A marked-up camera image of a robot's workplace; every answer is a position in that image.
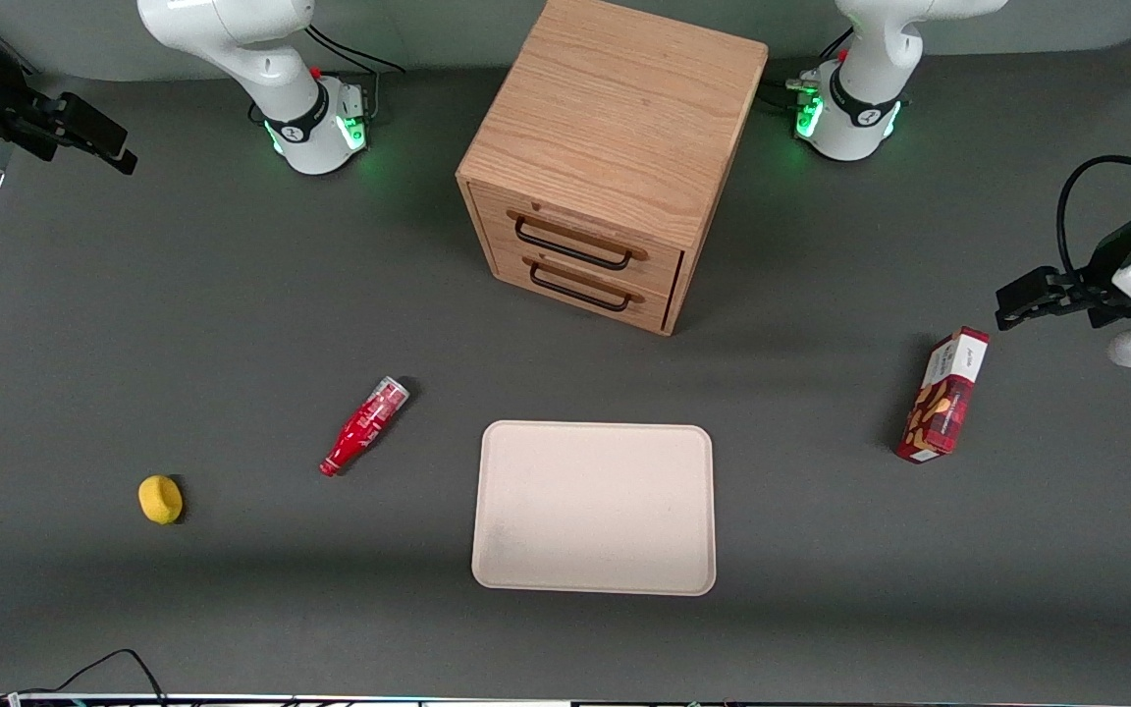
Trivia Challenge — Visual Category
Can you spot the black right arm base cable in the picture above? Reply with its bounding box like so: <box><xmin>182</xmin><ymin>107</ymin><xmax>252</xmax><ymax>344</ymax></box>
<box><xmin>304</xmin><ymin>24</ymin><xmax>407</xmax><ymax>76</ymax></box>

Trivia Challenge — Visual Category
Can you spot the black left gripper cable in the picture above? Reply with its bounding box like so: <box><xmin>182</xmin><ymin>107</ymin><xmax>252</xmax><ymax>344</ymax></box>
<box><xmin>1056</xmin><ymin>155</ymin><xmax>1131</xmax><ymax>283</ymax></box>

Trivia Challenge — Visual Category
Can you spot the black cable at table edge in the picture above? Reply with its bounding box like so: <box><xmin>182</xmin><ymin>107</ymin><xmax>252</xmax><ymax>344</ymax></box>
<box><xmin>11</xmin><ymin>648</ymin><xmax>170</xmax><ymax>706</ymax></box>

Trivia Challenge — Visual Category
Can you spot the red coke bottle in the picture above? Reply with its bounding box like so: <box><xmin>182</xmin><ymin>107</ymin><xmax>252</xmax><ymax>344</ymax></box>
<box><xmin>318</xmin><ymin>375</ymin><xmax>411</xmax><ymax>479</ymax></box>

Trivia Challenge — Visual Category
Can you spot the black drawer handle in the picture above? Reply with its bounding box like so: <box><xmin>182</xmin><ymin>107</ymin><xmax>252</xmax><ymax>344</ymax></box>
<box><xmin>528</xmin><ymin>260</ymin><xmax>632</xmax><ymax>314</ymax></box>
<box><xmin>513</xmin><ymin>216</ymin><xmax>634</xmax><ymax>272</ymax></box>

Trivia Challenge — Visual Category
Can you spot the red snack box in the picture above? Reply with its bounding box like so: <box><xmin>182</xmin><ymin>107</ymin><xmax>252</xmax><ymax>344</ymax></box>
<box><xmin>895</xmin><ymin>326</ymin><xmax>992</xmax><ymax>464</ymax></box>

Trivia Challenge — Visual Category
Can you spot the wooden drawer cabinet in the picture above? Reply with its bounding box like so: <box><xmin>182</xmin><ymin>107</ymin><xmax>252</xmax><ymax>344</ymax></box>
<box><xmin>456</xmin><ymin>0</ymin><xmax>770</xmax><ymax>338</ymax></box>

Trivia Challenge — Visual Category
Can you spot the yellow lemon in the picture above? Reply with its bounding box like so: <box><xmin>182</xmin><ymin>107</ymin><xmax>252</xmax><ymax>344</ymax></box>
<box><xmin>137</xmin><ymin>474</ymin><xmax>185</xmax><ymax>526</ymax></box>

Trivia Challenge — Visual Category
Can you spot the beige rectangular tray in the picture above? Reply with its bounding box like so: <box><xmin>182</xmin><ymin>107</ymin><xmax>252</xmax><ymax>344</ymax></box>
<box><xmin>471</xmin><ymin>420</ymin><xmax>718</xmax><ymax>597</ymax></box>

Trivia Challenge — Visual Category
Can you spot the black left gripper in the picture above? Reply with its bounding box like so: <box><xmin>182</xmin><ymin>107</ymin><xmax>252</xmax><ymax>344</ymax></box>
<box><xmin>995</xmin><ymin>212</ymin><xmax>1131</xmax><ymax>331</ymax></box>

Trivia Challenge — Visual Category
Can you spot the black arm base cable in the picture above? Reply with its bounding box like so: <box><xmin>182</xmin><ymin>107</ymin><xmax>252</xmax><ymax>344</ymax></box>
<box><xmin>304</xmin><ymin>24</ymin><xmax>407</xmax><ymax>76</ymax></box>
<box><xmin>760</xmin><ymin>27</ymin><xmax>853</xmax><ymax>111</ymax></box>

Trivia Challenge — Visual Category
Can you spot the black left arm base cable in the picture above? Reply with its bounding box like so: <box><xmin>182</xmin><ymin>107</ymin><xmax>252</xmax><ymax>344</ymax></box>
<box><xmin>760</xmin><ymin>27</ymin><xmax>853</xmax><ymax>111</ymax></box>

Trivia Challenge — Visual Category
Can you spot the wooden drawer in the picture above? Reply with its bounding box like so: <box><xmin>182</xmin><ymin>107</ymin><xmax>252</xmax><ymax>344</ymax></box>
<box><xmin>489</xmin><ymin>245</ymin><xmax>675</xmax><ymax>331</ymax></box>
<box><xmin>470</xmin><ymin>183</ymin><xmax>685</xmax><ymax>297</ymax></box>

